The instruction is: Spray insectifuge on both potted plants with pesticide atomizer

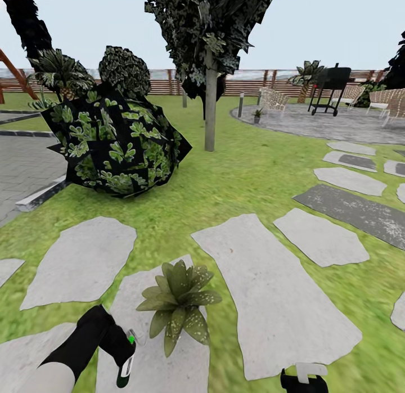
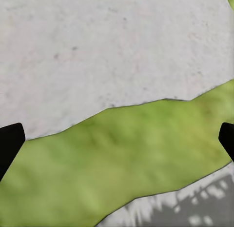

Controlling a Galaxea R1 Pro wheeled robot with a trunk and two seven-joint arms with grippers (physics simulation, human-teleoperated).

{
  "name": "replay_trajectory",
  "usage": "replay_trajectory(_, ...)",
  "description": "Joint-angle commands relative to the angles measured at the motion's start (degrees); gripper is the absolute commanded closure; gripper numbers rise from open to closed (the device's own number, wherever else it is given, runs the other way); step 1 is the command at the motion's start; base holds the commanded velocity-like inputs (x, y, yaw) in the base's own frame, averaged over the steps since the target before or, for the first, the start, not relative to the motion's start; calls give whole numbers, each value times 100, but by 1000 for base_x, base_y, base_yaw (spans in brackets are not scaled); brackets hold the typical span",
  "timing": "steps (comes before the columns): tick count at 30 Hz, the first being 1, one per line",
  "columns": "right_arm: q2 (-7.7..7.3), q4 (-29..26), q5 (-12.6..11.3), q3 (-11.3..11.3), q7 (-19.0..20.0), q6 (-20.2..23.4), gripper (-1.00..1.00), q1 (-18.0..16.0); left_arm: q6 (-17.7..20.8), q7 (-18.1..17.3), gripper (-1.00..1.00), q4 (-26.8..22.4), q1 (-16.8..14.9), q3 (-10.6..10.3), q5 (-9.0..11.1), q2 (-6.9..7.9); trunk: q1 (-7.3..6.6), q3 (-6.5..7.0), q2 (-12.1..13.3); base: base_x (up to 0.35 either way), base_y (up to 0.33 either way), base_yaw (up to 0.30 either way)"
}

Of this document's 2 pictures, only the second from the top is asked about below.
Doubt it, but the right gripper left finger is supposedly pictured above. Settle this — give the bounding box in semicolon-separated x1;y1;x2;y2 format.
0;123;25;181

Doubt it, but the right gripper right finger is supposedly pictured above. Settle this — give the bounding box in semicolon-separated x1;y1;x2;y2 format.
218;122;234;161

